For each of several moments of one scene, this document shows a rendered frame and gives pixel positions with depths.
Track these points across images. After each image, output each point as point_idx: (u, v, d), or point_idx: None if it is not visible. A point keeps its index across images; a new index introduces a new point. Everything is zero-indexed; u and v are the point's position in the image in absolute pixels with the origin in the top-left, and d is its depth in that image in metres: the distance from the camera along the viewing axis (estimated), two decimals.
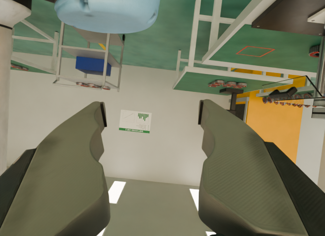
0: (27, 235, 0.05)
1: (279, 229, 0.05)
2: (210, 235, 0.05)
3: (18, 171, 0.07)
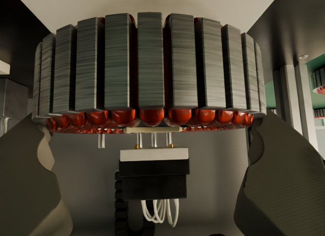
0: None
1: None
2: (210, 235, 0.05)
3: None
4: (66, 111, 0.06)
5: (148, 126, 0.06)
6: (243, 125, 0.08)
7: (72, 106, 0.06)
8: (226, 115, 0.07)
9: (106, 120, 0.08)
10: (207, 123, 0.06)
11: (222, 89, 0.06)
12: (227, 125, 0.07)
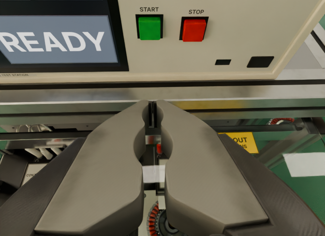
0: (66, 220, 0.05)
1: (243, 217, 0.05)
2: (210, 235, 0.05)
3: (69, 156, 0.07)
4: None
5: None
6: None
7: None
8: None
9: None
10: None
11: None
12: None
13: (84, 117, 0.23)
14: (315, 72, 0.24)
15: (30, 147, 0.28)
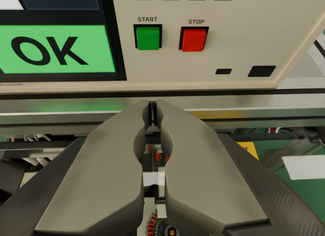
0: (66, 220, 0.05)
1: (243, 217, 0.05)
2: (210, 235, 0.05)
3: (69, 156, 0.07)
4: None
5: None
6: None
7: None
8: None
9: None
10: None
11: None
12: None
13: (81, 127, 0.22)
14: (317, 81, 0.23)
15: (25, 156, 0.27)
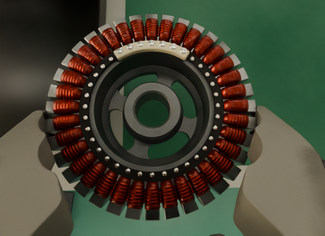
0: None
1: None
2: (210, 235, 0.05)
3: None
4: (204, 205, 0.10)
5: (154, 195, 0.09)
6: (76, 171, 0.09)
7: (200, 202, 0.10)
8: (100, 196, 0.09)
9: (187, 169, 0.10)
10: (112, 199, 0.09)
11: (110, 209, 0.10)
12: (92, 179, 0.09)
13: None
14: None
15: None
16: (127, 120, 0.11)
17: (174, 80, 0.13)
